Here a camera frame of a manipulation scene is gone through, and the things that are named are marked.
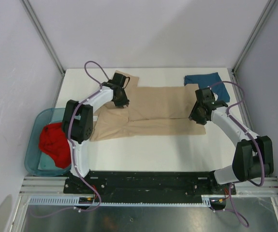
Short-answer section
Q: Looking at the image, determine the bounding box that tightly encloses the beige t shirt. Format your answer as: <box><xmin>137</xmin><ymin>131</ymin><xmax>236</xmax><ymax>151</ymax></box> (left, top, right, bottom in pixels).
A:
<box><xmin>90</xmin><ymin>73</ymin><xmax>206</xmax><ymax>142</ymax></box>

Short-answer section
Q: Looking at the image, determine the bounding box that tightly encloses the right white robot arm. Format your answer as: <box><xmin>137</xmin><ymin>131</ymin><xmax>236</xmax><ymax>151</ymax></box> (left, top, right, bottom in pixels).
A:
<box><xmin>189</xmin><ymin>101</ymin><xmax>273</xmax><ymax>194</ymax></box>

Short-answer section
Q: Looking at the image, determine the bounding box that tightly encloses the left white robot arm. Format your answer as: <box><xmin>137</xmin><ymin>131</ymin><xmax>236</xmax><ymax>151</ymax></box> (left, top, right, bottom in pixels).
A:
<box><xmin>62</xmin><ymin>79</ymin><xmax>130</xmax><ymax>193</ymax></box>

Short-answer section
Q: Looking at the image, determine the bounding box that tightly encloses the folded blue t shirt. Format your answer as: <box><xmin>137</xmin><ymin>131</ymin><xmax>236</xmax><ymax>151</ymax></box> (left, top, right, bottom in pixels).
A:
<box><xmin>184</xmin><ymin>72</ymin><xmax>230</xmax><ymax>103</ymax></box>

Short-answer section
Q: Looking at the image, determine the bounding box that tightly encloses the red t shirt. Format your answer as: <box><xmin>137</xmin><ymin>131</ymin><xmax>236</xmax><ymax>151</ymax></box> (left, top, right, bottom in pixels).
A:
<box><xmin>38</xmin><ymin>122</ymin><xmax>71</xmax><ymax>169</ymax></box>

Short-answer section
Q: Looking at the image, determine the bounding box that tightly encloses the teal plastic bin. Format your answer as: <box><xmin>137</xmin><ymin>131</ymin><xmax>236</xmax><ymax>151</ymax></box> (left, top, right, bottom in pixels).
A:
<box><xmin>24</xmin><ymin>108</ymin><xmax>71</xmax><ymax>177</ymax></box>

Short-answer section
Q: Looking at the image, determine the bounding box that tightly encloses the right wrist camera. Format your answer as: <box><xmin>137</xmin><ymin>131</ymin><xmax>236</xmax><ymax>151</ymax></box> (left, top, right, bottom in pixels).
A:
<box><xmin>195</xmin><ymin>87</ymin><xmax>216</xmax><ymax>104</ymax></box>

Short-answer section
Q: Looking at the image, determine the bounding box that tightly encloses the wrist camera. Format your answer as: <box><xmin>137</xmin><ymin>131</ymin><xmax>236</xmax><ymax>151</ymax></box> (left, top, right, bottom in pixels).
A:
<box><xmin>195</xmin><ymin>87</ymin><xmax>216</xmax><ymax>104</ymax></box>
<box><xmin>111</xmin><ymin>72</ymin><xmax>130</xmax><ymax>88</ymax></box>

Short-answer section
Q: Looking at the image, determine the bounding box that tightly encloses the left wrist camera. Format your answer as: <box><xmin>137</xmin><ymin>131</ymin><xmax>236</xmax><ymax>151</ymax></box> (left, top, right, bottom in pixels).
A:
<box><xmin>111</xmin><ymin>72</ymin><xmax>130</xmax><ymax>88</ymax></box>

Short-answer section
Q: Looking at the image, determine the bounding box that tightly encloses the white cable duct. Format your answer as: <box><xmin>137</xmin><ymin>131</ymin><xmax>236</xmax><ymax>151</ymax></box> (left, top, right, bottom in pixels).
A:
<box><xmin>29</xmin><ymin>196</ymin><xmax>211</xmax><ymax>207</ymax></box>

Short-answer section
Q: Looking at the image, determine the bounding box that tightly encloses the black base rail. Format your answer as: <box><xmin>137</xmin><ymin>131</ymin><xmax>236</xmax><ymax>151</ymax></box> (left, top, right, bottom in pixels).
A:
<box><xmin>63</xmin><ymin>171</ymin><xmax>230</xmax><ymax>203</ymax></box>

